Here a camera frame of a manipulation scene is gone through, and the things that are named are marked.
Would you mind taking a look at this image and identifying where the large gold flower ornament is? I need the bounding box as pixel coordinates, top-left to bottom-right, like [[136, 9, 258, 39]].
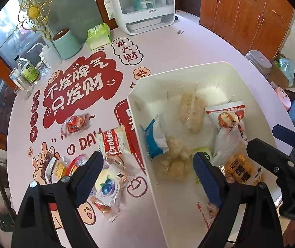
[[17, 0, 63, 40]]

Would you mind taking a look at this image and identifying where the grey trash can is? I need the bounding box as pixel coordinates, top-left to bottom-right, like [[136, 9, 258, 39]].
[[244, 50, 273, 78]]

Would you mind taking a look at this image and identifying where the dark brown snack packet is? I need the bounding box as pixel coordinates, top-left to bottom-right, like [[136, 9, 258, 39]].
[[40, 154, 57, 184]]

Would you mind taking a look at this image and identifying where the brown wooden sideboard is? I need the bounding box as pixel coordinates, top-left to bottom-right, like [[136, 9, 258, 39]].
[[199, 0, 295, 56]]

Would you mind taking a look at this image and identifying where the mint green canister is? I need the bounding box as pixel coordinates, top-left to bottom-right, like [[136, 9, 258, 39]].
[[52, 28, 82, 60]]

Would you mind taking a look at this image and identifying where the clear glass cup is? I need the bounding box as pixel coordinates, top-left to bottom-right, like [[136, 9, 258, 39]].
[[8, 68, 35, 101]]

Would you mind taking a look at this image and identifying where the clear rice cracker packet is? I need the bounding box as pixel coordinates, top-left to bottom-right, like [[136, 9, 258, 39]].
[[179, 92, 207, 135]]

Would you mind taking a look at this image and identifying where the clear puffed rice ball packet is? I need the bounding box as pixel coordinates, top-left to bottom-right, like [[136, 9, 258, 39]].
[[151, 136, 193, 183]]

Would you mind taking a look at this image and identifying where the wooden glass-door cabinet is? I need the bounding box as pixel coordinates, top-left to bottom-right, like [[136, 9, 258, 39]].
[[0, 0, 119, 135]]

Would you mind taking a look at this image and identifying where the clear packet with red snack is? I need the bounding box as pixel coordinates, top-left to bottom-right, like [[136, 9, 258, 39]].
[[60, 113, 91, 135]]

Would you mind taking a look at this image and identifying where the red white cookie packet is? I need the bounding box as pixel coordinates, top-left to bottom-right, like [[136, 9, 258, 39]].
[[96, 125, 134, 157]]

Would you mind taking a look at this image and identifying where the white squeeze bottle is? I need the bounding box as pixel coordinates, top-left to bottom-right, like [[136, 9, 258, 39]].
[[27, 43, 63, 69]]

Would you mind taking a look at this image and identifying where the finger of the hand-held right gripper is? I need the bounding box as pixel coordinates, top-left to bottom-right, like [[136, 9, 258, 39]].
[[246, 138, 295, 176], [272, 125, 295, 159]]

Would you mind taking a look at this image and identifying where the clear bottle green label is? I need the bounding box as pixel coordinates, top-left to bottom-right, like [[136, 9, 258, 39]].
[[14, 57, 40, 84]]

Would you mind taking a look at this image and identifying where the small red white packet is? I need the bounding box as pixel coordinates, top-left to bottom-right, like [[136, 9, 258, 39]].
[[196, 201, 221, 228]]

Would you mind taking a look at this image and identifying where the white packet red print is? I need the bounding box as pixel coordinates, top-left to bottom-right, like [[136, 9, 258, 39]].
[[206, 103, 246, 130]]

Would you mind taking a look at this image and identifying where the cardboard box with green bag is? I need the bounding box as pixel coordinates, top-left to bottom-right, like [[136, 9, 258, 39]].
[[268, 53, 295, 89]]

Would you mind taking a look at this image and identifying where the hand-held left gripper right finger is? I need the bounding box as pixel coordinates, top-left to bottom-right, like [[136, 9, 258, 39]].
[[193, 152, 285, 248]]

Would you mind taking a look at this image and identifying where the white countertop sterilizer cabinet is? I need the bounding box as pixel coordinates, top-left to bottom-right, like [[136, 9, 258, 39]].
[[100, 0, 176, 35]]

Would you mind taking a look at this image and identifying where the orange oat bar packet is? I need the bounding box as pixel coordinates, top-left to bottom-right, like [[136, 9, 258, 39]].
[[220, 154, 264, 186]]

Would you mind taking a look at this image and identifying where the small glass jar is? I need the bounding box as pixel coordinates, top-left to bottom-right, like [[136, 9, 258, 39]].
[[35, 61, 51, 77]]

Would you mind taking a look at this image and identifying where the white blueberry cake packet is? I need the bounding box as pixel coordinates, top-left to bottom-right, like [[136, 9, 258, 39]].
[[94, 164, 129, 200]]

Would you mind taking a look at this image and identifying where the pink plastic stool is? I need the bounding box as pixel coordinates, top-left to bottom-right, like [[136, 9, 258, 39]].
[[275, 86, 291, 110]]

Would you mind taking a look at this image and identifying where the green tissue pack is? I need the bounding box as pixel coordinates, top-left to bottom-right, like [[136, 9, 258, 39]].
[[86, 23, 112, 51]]

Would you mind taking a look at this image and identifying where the blue white snack packet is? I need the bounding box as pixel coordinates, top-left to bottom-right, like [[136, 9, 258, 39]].
[[140, 114, 170, 161]]

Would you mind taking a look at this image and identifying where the small green packet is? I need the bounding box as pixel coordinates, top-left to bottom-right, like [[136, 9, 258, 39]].
[[193, 147, 214, 161]]

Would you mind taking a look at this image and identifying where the white plastic bin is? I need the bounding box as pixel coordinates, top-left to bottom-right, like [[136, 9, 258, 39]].
[[127, 61, 293, 248]]

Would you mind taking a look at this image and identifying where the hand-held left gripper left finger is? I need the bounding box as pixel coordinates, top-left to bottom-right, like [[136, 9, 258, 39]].
[[10, 151, 104, 248]]

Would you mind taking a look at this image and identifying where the clear packet orange snack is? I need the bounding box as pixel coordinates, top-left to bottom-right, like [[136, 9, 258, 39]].
[[88, 195, 122, 223]]

